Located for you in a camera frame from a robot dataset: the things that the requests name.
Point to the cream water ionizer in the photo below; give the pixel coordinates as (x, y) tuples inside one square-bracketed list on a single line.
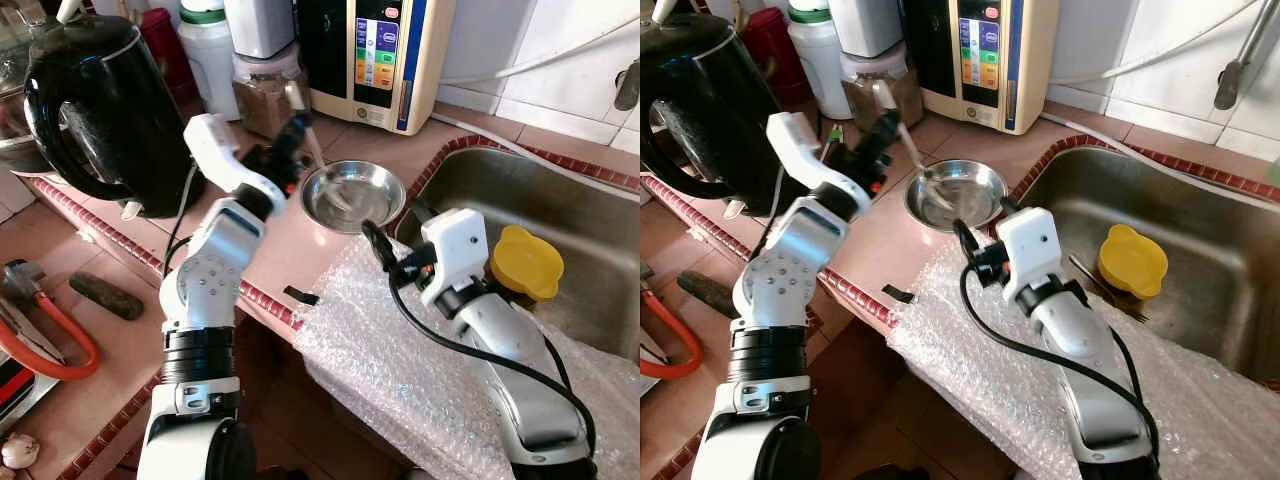
[(430, 60), (1035, 60)]

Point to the dark oblong stone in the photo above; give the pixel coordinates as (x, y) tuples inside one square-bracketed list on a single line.
[(105, 297), (708, 294)]

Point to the garlic bulb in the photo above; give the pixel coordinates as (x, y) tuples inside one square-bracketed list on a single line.
[(20, 452)]

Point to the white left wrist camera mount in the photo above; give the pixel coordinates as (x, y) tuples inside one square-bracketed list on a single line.
[(215, 145), (800, 145)]

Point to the clear bubble wrap sheet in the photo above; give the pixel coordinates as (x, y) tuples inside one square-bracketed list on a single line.
[(980, 420), (400, 400)]

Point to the black electric kettle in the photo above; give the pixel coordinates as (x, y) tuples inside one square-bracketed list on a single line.
[(110, 110), (720, 110)]

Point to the white stick with green tip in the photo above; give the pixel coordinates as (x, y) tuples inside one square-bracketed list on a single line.
[(835, 140)]

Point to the yellow plastic bowl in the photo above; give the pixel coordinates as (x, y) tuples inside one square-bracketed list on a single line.
[(525, 262), (1132, 262)]

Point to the wall tap with grey lever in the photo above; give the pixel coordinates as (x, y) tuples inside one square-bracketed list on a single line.
[(628, 90), (1228, 90)]

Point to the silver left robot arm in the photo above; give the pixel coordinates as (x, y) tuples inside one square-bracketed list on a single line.
[(215, 270), (790, 280)]

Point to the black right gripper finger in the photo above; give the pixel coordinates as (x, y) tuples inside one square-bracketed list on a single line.
[(1010, 206), (972, 248), (421, 211), (380, 248)]

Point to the shiny steel bowl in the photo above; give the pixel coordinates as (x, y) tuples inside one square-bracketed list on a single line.
[(375, 195), (975, 195)]

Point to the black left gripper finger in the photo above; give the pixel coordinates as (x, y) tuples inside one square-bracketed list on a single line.
[(286, 138), (871, 138), (305, 135), (892, 135)]

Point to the stainless steel sink basin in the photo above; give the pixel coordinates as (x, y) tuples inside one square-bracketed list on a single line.
[(1200, 210), (560, 200)]

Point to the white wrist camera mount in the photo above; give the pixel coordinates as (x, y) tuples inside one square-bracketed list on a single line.
[(800, 145), (1030, 250), (215, 145), (452, 250)]

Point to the white plastic jug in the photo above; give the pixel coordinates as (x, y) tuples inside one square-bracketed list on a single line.
[(868, 28), (258, 28)]

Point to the white jar with green lid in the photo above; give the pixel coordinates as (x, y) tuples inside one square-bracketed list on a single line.
[(820, 70), (210, 70)]

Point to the short black tape strip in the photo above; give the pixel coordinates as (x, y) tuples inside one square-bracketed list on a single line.
[(898, 294), (300, 296)]

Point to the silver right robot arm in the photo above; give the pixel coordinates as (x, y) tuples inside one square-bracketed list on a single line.
[(520, 380), (1100, 390)]

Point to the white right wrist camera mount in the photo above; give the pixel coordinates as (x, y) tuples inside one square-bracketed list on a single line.
[(452, 250), (1030, 250)]

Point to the clear jar of brown powder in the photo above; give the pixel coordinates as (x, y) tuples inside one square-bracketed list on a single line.
[(905, 100), (262, 105)]

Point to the red plastic container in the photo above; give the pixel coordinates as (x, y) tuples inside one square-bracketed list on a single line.
[(165, 50), (775, 50)]

